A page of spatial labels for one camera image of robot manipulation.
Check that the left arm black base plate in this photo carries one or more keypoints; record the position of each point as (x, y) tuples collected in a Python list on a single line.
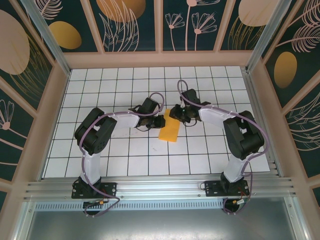
[(110, 188)]

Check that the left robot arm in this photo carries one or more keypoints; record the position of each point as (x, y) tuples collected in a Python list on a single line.
[(91, 165)]

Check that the grey metal sheet panel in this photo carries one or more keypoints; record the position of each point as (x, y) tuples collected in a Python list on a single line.
[(160, 225)]

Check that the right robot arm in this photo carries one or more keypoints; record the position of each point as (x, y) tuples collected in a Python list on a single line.
[(212, 117)]

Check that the aluminium frame post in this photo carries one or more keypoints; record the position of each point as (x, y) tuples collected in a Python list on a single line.
[(268, 32), (45, 32)]

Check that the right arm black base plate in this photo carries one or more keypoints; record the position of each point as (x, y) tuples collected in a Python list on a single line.
[(212, 190)]

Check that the aluminium mounting rail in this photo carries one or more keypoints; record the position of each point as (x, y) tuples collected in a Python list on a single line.
[(160, 187)]

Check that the aluminium side rail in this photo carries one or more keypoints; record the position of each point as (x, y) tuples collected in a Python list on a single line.
[(253, 95)]

